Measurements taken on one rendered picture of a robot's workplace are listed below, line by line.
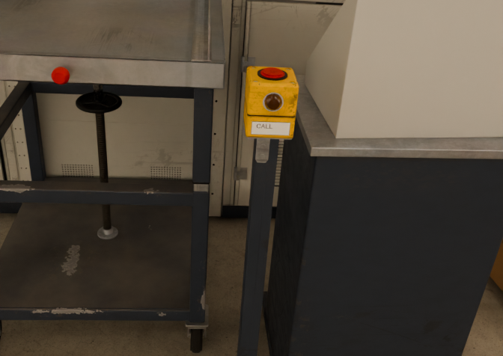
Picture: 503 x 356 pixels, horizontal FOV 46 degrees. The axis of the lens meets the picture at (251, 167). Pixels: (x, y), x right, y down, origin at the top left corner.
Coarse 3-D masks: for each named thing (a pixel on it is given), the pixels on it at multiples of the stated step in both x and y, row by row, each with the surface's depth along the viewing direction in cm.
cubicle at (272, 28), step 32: (256, 0) 177; (288, 0) 178; (320, 0) 179; (256, 32) 181; (288, 32) 181; (320, 32) 182; (256, 64) 186; (288, 64) 187; (224, 160) 209; (224, 192) 212
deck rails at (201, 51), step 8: (200, 0) 152; (208, 0) 137; (200, 8) 146; (208, 8) 130; (200, 16) 140; (208, 16) 124; (200, 24) 135; (208, 24) 120; (200, 32) 130; (208, 32) 116; (192, 40) 125; (200, 40) 125; (208, 40) 113; (192, 48) 120; (200, 48) 121; (208, 48) 114; (192, 56) 116; (200, 56) 117; (208, 56) 115
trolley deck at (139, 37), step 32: (0, 0) 142; (32, 0) 143; (64, 0) 145; (96, 0) 147; (128, 0) 149; (160, 0) 151; (192, 0) 153; (0, 32) 122; (32, 32) 123; (64, 32) 125; (96, 32) 126; (128, 32) 128; (160, 32) 129; (192, 32) 130; (0, 64) 113; (32, 64) 114; (64, 64) 114; (96, 64) 114; (128, 64) 115; (160, 64) 115; (192, 64) 116; (224, 64) 116
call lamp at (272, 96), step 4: (272, 92) 94; (276, 92) 95; (264, 96) 95; (268, 96) 94; (272, 96) 94; (276, 96) 94; (280, 96) 95; (264, 100) 95; (268, 100) 94; (272, 100) 94; (276, 100) 94; (280, 100) 94; (264, 104) 95; (268, 104) 94; (272, 104) 94; (276, 104) 94; (280, 104) 95; (268, 108) 95; (272, 108) 95; (276, 108) 95
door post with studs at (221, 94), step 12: (228, 0) 177; (228, 12) 179; (228, 24) 181; (228, 36) 183; (228, 48) 185; (216, 96) 193; (216, 108) 195; (216, 120) 197; (216, 132) 200; (216, 144) 202; (216, 156) 204; (216, 168) 207; (216, 180) 209; (216, 192) 212; (216, 204) 214
